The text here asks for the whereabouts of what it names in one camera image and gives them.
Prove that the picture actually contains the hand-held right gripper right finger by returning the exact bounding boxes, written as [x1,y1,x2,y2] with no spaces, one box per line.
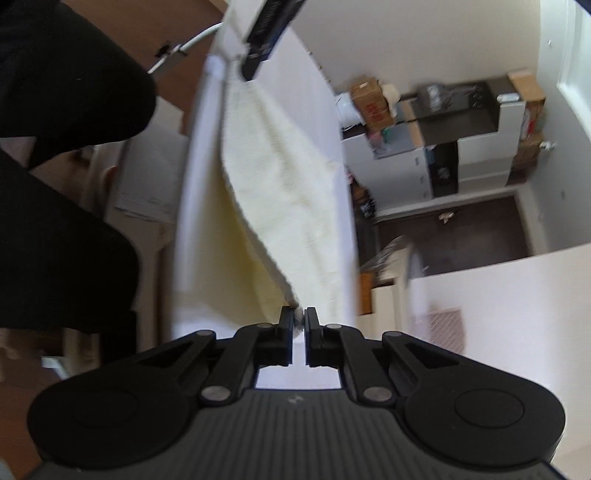
[305,307,481,408]

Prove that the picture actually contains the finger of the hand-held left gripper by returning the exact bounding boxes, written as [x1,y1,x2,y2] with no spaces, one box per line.
[240,0,283,81]
[245,0,306,81]

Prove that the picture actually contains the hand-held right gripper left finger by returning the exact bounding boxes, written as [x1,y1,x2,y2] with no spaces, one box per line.
[115,307,294,408]

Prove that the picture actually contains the cream towel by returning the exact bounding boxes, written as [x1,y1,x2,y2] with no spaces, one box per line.
[185,65,356,326]

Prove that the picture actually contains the white dining table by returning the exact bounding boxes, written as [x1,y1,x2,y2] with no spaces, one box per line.
[359,233,416,324]

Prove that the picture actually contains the white plastic bucket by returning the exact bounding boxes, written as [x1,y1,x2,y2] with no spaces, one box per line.
[335,92,358,127]

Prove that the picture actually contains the clear plastic table cover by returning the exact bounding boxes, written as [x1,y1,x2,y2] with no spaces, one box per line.
[362,233,419,284]

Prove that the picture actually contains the brown cardboard box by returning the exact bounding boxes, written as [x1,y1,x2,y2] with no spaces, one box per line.
[349,78,396,131]

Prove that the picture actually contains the beige quilted chair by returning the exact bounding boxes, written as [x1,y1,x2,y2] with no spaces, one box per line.
[413,307,467,354]

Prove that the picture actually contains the beige straw hat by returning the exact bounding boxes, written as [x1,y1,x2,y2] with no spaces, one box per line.
[381,84,402,114]

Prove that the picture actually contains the pink plastic bag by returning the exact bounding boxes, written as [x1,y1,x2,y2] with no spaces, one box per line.
[367,127,393,153]

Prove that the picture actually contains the dark brown door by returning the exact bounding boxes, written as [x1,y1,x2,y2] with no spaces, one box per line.
[375,196,531,278]

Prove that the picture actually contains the white and dark cabinet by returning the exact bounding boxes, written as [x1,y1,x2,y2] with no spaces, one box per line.
[342,78,548,213]

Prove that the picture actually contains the white cable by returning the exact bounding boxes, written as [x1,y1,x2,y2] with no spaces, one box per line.
[147,23,225,75]

